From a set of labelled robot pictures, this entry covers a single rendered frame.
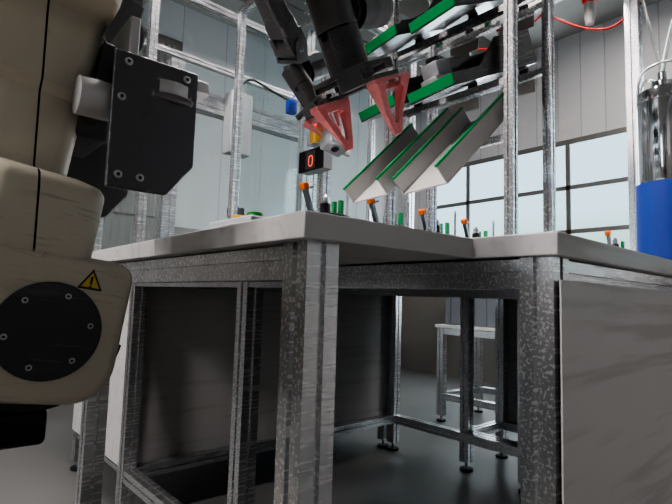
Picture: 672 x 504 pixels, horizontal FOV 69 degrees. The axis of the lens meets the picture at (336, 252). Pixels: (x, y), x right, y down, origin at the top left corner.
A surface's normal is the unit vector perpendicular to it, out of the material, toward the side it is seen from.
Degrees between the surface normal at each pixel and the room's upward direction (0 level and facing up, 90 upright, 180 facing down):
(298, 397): 90
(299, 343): 90
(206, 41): 90
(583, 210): 90
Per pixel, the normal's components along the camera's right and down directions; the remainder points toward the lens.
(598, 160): -0.76, -0.08
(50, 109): 0.65, -0.05
